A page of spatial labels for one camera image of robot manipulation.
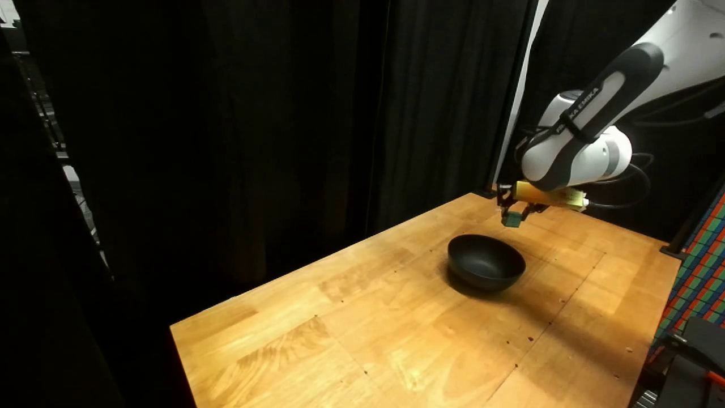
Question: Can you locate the yellow-lit gripper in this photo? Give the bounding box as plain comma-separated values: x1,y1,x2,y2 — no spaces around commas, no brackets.
494,180,592,226

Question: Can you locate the black round bowl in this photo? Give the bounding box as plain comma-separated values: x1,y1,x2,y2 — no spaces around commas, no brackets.
446,232,527,295

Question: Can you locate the white vertical strip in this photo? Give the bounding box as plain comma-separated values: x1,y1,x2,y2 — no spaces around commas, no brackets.
488,0,554,191

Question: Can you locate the colourful checkered board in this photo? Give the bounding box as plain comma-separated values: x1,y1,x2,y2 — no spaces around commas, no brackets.
656,189,725,341

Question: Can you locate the black equipment with red part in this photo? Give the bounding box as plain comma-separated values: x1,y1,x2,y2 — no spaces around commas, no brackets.
631,316,725,408

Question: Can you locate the black curtain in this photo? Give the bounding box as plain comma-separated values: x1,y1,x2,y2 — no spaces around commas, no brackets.
14,0,682,319

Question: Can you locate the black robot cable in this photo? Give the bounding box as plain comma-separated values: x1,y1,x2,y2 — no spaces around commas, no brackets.
584,149,656,213

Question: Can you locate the dark frame with white marks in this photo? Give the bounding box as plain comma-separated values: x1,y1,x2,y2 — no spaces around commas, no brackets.
0,0,108,263

